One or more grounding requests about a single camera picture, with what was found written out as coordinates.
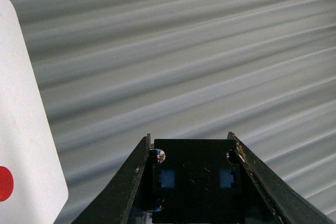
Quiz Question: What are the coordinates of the grey curtain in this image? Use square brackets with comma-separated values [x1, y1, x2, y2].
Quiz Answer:
[10, 0, 335, 223]

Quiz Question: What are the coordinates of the red mushroom push button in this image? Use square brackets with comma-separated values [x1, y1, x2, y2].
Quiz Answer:
[0, 166, 14, 202]

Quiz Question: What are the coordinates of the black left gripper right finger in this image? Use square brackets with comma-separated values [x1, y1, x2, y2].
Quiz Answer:
[227, 132, 333, 223]

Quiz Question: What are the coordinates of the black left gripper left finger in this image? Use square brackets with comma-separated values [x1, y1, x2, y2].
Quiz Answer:
[73, 134, 151, 223]

